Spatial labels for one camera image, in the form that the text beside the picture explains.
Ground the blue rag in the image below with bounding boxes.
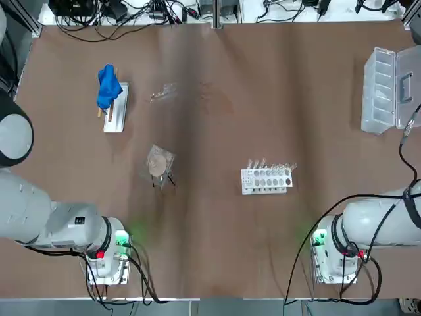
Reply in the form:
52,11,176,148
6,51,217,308
96,63,124,111

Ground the clear plastic compartment box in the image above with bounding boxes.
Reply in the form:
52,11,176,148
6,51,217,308
360,45,421,135

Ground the white test tube rack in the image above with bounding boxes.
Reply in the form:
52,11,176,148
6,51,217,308
241,157,298,196

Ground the white rack with wooden rods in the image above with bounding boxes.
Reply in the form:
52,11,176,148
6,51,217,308
97,65,130,134

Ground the glass beaker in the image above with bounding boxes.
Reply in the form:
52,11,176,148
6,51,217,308
147,153,169,176

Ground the clear plastic bag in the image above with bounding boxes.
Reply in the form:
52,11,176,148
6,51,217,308
149,82,180,104

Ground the black power adapter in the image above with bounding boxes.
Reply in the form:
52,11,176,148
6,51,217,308
109,1,130,21

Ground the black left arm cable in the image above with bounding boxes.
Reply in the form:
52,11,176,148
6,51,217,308
70,244,170,304

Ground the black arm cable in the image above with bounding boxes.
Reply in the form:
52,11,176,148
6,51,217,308
283,104,421,306
70,244,170,304

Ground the aluminium frame post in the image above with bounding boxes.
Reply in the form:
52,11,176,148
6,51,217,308
212,0,224,29

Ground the black desk cable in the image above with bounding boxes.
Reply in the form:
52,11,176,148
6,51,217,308
54,9,141,43

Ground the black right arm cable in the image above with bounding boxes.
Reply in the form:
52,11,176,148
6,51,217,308
283,104,421,306

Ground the aluminium frame rail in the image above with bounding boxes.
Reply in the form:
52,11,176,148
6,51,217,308
11,0,44,38

